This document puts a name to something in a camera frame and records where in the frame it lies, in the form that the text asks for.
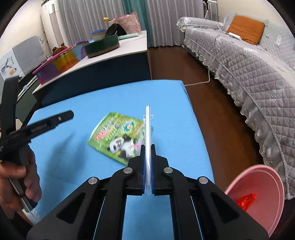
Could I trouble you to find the green panda snack packet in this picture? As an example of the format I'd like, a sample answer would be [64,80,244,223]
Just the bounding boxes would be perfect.
[88,112,145,165]

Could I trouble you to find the clear plastic lid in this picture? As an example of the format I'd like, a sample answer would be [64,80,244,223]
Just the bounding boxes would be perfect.
[144,105,152,196]

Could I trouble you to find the red plastic bag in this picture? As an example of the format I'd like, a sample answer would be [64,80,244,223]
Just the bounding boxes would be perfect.
[235,193,256,212]

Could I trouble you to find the pink trash bin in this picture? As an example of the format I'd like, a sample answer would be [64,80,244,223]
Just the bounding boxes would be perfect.
[225,164,284,236]

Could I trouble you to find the person's left hand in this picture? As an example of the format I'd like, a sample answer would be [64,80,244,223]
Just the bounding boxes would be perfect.
[1,147,42,219]

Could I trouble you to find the blue patterned table cloth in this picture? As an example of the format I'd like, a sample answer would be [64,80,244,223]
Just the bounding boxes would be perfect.
[22,79,215,240]

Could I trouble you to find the white tv cabinet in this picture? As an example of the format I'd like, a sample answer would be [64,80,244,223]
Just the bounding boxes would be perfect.
[15,76,39,123]

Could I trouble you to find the covered television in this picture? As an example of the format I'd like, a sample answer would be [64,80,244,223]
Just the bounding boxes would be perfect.
[1,35,46,90]

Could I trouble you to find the white coffee table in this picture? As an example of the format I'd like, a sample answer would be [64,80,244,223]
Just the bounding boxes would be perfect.
[32,30,152,107]

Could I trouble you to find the colourful rectangular tin box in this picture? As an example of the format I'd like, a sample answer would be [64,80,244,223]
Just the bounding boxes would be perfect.
[32,41,89,85]

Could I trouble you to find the brown teapot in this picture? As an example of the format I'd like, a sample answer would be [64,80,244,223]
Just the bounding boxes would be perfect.
[53,45,67,56]

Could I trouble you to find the dark green round tin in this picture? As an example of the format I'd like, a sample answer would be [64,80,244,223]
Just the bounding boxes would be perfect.
[84,35,119,58]

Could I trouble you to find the white standing air conditioner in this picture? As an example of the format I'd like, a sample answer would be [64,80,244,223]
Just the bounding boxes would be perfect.
[41,1,64,51]

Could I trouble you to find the stacked coloured bowls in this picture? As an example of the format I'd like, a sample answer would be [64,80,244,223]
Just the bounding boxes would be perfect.
[91,28,107,41]

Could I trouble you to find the black hat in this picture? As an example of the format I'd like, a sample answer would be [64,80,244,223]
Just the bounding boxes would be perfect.
[105,23,126,37]

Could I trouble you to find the grey curtain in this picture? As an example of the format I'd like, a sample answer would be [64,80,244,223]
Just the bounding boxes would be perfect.
[55,1,204,47]

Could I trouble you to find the grey quilted sofa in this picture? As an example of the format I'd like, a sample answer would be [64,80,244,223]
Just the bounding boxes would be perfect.
[176,13,294,200]

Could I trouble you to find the teal curtain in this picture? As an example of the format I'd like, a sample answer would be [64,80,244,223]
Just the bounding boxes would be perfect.
[122,0,154,47]

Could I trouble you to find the orange cushion far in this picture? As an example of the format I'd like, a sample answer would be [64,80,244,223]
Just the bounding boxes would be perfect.
[226,15,265,45]

